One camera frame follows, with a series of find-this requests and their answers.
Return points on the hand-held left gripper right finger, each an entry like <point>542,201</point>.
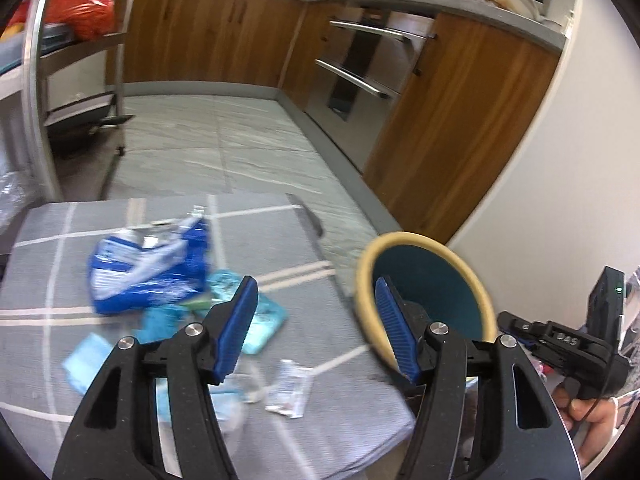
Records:
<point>395,330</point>

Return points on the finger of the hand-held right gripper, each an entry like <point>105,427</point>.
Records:
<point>522,331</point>

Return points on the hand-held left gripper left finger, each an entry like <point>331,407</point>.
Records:
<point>235,330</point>

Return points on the teal blister pack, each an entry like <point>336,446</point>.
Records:
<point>265,317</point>

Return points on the teal bin with yellow rim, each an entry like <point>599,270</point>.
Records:
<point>440,280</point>

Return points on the clear plastic wrapper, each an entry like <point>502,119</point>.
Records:
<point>237,400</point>

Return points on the person's right hand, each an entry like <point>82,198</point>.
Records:
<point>595,425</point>

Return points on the small teal packet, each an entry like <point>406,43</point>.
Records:
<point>160,322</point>

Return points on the white crumpled wrapper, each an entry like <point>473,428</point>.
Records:
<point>290,390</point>

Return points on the blue snack bag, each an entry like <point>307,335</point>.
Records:
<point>140,275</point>

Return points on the light blue packet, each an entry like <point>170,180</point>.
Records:
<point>85,362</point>

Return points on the grey plaid mat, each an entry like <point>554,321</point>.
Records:
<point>50,290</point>

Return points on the tall wooden cabinet panel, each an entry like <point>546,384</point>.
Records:
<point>460,120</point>

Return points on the clear plastic bag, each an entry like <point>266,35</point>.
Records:
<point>15,200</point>

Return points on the stainless steel oven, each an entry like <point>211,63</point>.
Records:
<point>370,75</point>

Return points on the wooden cabinet row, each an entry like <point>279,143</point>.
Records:
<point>200,35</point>

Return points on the metal kitchen cart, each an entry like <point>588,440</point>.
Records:
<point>35,60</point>

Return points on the red plastic bag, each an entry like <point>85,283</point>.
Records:
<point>85,12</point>

